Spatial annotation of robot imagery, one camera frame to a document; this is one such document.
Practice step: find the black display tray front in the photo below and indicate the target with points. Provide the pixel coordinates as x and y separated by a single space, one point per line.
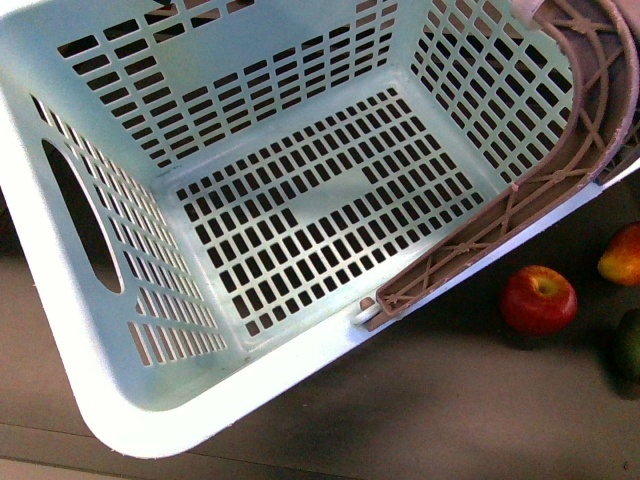
448 393

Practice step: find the red apple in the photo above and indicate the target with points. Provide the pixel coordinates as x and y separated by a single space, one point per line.
537 301

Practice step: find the light blue plastic basket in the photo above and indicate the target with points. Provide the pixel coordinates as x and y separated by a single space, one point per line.
208 193

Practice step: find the red yellow mango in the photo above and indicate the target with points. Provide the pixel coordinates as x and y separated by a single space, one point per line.
619 263

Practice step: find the brown basket handle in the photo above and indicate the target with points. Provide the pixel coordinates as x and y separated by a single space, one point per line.
600 39

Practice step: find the white zip tie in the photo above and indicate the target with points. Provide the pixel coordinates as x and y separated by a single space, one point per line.
525 10

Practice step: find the green avocado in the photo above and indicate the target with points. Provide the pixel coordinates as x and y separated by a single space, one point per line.
626 345

